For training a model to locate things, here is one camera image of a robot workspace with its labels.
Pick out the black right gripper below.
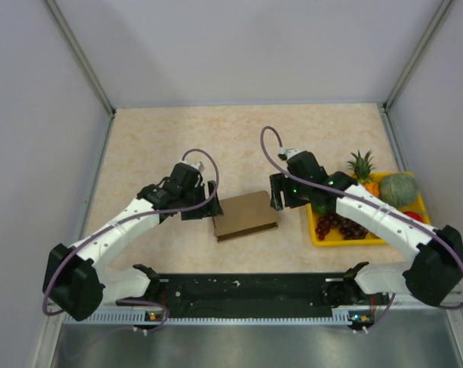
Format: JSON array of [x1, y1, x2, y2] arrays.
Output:
[[271, 171, 312, 211]]

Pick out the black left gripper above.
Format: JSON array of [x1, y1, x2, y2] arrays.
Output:
[[179, 180, 223, 220]]

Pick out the brown cardboard box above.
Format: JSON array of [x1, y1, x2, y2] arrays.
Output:
[[213, 190, 280, 242]]

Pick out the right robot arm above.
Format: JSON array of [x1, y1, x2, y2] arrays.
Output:
[[271, 149, 463, 310]]

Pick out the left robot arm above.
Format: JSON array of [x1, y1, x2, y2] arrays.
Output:
[[42, 161, 222, 321]]

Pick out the green lime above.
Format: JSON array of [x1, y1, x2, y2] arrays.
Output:
[[311, 202, 333, 216]]

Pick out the orange pineapple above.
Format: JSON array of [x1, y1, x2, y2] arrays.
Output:
[[347, 150, 379, 197]]

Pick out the purple grape bunch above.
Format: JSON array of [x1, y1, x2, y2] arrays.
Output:
[[315, 213, 369, 240]]

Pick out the yellow plastic tray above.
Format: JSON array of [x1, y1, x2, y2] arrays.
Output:
[[308, 172, 430, 247]]

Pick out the green melon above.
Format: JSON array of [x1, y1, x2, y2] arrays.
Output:
[[379, 172, 419, 207]]

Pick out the red tomato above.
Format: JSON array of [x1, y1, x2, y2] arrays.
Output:
[[403, 211, 423, 222]]

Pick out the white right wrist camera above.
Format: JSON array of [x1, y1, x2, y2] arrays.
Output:
[[277, 147, 301, 162]]

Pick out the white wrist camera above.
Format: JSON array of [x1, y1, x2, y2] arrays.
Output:
[[277, 147, 301, 162], [189, 161, 205, 173]]

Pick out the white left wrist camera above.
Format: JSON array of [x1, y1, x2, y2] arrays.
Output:
[[189, 161, 205, 173]]

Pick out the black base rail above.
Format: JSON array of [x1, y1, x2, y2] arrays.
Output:
[[125, 273, 389, 319]]

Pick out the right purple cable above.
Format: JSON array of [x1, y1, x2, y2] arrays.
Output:
[[260, 126, 463, 334]]

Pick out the right aluminium frame post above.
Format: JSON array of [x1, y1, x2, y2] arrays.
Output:
[[381, 0, 457, 116]]

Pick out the aluminium frame post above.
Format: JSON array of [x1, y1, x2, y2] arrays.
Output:
[[381, 0, 457, 116], [43, 0, 117, 118]]

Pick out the left aluminium frame post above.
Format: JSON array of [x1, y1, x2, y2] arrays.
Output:
[[43, 0, 117, 118]]

